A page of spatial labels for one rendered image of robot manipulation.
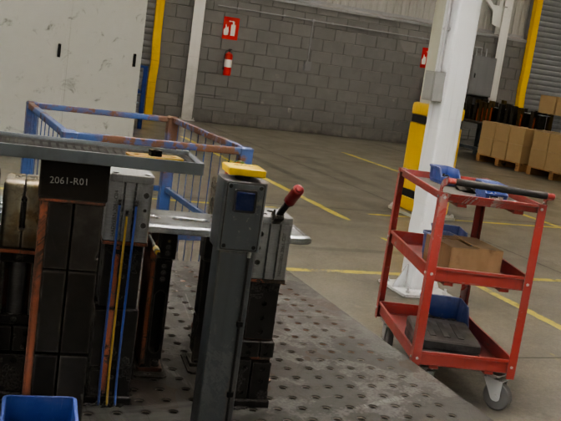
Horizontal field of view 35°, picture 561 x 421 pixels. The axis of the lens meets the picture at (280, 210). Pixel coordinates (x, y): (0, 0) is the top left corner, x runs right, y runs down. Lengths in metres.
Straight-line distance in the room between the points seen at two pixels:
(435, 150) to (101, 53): 5.06
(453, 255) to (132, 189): 2.34
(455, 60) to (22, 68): 5.34
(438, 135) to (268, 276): 3.97
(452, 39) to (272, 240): 4.02
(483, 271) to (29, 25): 6.73
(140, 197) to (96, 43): 8.21
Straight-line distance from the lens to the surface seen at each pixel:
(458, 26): 5.48
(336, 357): 1.99
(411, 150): 8.79
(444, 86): 5.47
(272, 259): 1.57
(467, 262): 3.71
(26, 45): 9.58
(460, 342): 3.82
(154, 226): 1.64
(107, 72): 9.72
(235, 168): 1.36
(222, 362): 1.44
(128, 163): 1.29
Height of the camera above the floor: 1.33
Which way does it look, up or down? 10 degrees down
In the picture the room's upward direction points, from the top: 8 degrees clockwise
